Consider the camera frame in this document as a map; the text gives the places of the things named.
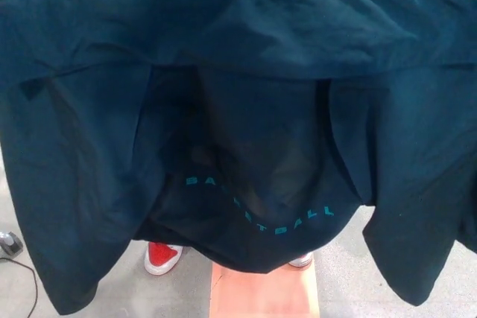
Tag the red white left sneaker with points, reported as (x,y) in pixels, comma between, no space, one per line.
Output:
(301,260)

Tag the dark navy basketball coat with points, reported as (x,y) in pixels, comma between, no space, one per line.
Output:
(238,72)

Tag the red white sneaker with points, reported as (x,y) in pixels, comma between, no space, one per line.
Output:
(162,256)
(301,260)

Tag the orange floor marker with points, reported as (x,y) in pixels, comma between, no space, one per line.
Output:
(257,292)

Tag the silver black caster foot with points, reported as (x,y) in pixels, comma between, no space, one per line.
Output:
(11,243)

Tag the red white right sneaker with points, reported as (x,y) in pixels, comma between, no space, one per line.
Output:
(162,256)

